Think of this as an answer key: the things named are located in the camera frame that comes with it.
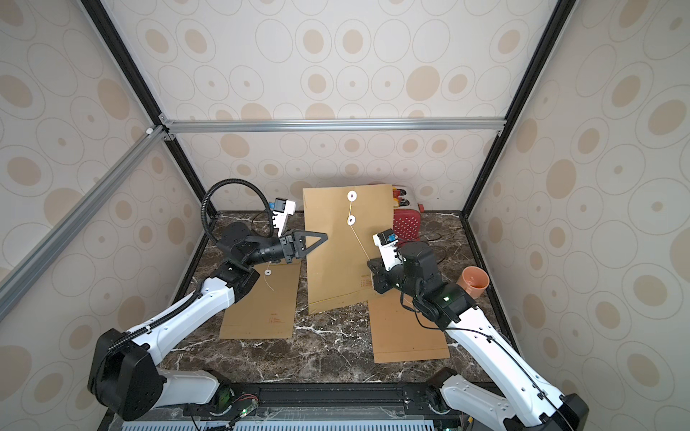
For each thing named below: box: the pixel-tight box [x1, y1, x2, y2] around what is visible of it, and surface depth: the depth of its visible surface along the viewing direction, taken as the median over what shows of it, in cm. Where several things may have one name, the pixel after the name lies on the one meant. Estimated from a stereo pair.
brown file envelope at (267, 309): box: [219, 259, 302, 340], surface depth 91 cm
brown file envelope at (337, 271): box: [302, 184, 394, 315], surface depth 67 cm
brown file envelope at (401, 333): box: [368, 289, 451, 364], surface depth 85 cm
